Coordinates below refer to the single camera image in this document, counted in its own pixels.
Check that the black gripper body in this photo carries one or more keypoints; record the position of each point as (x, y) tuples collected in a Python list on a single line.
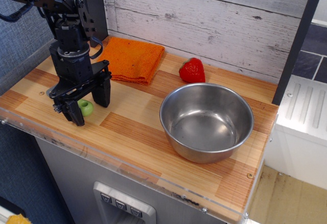
[(75, 71)]

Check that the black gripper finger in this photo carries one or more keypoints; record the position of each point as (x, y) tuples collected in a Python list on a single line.
[(73, 113), (101, 94)]

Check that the orange folded cloth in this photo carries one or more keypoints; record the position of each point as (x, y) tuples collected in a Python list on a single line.
[(131, 60)]

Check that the yellow object bottom left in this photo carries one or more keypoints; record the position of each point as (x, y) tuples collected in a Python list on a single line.
[(18, 219)]

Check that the dark grey right post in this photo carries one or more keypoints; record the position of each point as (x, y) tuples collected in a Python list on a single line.
[(303, 28)]

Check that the clear acrylic table edge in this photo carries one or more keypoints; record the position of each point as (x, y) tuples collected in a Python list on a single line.
[(138, 148)]

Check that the green handled grey spatula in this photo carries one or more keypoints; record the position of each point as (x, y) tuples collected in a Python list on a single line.
[(85, 106)]

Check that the grey cabinet with dispenser panel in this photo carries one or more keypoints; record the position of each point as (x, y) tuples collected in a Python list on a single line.
[(95, 194)]

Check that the red toy strawberry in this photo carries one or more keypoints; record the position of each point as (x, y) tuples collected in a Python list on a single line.
[(192, 71)]

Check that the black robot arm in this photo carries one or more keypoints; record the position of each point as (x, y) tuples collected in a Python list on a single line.
[(72, 27)]

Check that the stainless steel bowl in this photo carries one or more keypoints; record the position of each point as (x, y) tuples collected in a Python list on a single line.
[(205, 122)]

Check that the white ribbed box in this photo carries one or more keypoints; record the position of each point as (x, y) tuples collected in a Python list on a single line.
[(297, 145)]

